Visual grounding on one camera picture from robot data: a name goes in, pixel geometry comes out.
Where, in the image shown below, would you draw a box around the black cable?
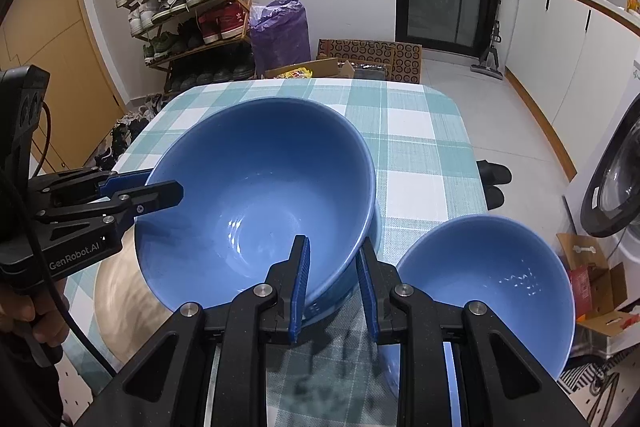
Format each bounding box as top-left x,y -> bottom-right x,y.
24,100 -> 120,381

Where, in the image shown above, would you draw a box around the teal checked tablecloth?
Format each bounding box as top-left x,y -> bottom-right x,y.
62,77 -> 490,427

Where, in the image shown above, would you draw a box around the blue bowl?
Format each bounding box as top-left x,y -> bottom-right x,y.
134,98 -> 376,310
302,202 -> 382,327
380,213 -> 577,400

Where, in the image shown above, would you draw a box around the purple plastic bag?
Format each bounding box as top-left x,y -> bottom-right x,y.
248,0 -> 311,78

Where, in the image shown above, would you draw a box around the wooden door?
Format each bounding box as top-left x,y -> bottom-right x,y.
1,0 -> 125,173

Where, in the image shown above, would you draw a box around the person's left hand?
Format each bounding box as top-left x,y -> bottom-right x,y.
0,287 -> 70,347

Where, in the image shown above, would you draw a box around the red orange cardboard box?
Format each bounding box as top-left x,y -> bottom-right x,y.
556,233 -> 639,340

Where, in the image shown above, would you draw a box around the cream plate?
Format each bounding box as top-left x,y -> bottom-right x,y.
93,227 -> 171,364

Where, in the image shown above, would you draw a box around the vacuum cleaner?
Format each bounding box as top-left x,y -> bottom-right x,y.
470,0 -> 504,81

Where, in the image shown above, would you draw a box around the wooden shoe rack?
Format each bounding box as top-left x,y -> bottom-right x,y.
115,0 -> 253,92

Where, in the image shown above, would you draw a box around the black slipper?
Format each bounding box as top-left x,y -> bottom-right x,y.
483,185 -> 506,211
476,159 -> 512,186

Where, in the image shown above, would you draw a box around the black slipper near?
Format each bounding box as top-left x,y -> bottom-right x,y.
483,185 -> 506,211

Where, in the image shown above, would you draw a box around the white kitchen cabinets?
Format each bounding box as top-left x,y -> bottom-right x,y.
506,0 -> 639,178

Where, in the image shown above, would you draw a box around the white washing machine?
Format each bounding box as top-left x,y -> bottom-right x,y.
564,56 -> 640,258

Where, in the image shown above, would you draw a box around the black white patterned rug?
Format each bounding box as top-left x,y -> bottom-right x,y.
558,348 -> 640,427

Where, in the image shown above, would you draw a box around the black slipper far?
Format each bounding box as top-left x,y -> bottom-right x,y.
476,159 -> 512,186

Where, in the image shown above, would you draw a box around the patterned cardboard box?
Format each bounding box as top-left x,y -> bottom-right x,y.
317,39 -> 422,84

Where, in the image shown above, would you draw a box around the open cardboard box with snacks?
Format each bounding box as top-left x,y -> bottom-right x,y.
264,57 -> 355,79

